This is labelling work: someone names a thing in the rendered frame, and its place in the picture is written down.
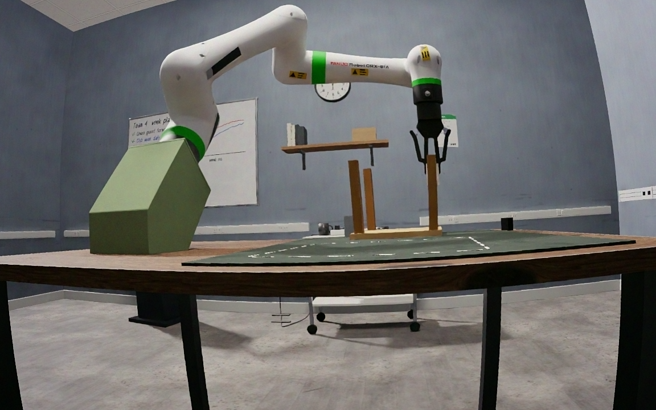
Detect small wooden stool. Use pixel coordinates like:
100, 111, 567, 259
348, 154, 442, 240

